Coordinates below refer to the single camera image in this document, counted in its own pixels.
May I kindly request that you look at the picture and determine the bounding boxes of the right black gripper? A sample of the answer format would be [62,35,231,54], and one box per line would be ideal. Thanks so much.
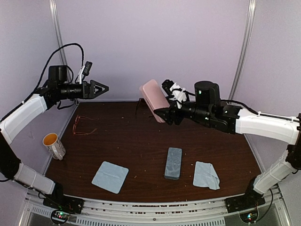
[155,96,213,125]

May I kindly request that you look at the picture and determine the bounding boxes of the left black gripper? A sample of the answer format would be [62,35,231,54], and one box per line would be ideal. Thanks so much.
[58,80,109,99]

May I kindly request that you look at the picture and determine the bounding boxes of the pink glasses case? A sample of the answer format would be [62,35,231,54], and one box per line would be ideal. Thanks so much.
[139,79,170,123]

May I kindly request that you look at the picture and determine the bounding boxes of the grey-blue glasses case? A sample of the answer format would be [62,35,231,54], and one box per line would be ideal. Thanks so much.
[164,147,182,180]

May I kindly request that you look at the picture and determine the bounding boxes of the light blue cloth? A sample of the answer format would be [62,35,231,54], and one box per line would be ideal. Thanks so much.
[193,161,220,190]
[91,161,129,194]

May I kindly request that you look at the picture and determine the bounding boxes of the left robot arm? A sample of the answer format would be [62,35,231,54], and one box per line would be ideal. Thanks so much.
[0,61,109,209]

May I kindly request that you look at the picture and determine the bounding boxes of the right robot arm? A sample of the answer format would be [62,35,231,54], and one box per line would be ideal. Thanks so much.
[153,80,301,208]

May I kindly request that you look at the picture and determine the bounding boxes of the dark sunglasses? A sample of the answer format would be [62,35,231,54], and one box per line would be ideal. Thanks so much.
[135,97,151,119]

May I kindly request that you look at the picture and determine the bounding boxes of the red framed eyeglasses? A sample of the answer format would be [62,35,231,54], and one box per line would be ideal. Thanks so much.
[72,115,98,136]

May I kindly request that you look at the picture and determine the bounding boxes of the patterned mug orange inside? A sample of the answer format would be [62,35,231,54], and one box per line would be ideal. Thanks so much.
[42,133,66,161]

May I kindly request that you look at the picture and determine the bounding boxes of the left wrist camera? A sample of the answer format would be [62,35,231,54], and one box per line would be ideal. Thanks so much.
[75,61,93,84]

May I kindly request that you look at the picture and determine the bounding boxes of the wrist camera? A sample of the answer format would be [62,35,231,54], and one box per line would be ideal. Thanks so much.
[75,61,93,84]
[162,80,190,109]

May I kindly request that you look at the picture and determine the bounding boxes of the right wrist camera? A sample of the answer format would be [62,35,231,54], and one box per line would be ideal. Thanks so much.
[162,80,190,109]

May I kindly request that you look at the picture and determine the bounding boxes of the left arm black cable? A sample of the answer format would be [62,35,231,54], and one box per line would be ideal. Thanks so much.
[22,43,85,104]

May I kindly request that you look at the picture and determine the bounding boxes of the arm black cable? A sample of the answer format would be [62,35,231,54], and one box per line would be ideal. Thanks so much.
[22,43,85,104]
[221,98,301,123]

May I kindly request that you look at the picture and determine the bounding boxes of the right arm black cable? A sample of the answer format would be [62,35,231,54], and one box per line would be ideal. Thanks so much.
[221,98,301,123]

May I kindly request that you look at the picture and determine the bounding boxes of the left aluminium frame post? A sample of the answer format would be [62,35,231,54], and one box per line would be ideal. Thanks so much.
[49,0,68,65]

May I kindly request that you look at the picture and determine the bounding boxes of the aluminium frame post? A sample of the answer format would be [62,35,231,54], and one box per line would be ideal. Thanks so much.
[229,0,256,100]
[49,0,68,65]

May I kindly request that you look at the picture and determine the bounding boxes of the aluminium front rail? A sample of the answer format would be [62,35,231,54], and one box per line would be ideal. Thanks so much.
[18,186,293,226]

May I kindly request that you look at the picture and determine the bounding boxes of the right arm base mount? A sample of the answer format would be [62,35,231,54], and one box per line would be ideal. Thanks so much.
[225,195,265,224]

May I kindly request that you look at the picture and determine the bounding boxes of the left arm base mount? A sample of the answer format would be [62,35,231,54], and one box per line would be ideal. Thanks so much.
[43,197,84,225]

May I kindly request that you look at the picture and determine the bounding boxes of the right aluminium frame post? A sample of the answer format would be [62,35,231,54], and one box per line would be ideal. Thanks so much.
[229,0,256,100]

